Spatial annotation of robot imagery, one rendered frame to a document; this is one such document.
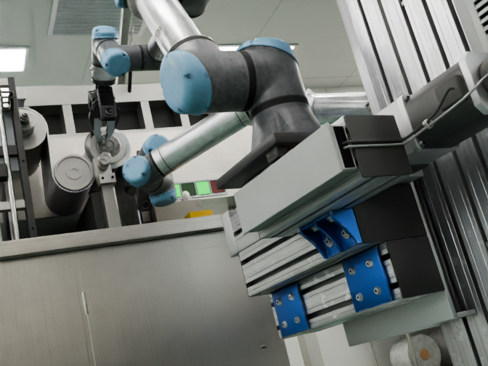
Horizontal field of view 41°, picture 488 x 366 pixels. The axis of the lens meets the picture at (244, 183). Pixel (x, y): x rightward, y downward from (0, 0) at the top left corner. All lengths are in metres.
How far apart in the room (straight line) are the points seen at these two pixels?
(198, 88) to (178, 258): 0.72
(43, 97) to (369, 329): 1.70
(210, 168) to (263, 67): 1.39
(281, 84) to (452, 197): 0.37
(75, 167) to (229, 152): 0.77
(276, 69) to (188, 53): 0.17
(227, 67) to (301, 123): 0.17
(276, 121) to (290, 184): 0.30
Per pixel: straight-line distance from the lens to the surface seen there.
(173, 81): 1.20
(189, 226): 1.78
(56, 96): 2.57
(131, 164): 1.67
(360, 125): 0.87
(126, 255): 1.75
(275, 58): 1.24
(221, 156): 2.61
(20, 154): 1.95
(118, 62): 1.86
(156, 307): 1.73
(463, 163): 1.09
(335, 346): 5.28
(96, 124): 2.07
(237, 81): 1.19
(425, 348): 5.15
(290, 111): 1.19
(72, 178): 2.08
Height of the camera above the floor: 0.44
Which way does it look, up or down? 17 degrees up
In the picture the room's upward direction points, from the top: 14 degrees counter-clockwise
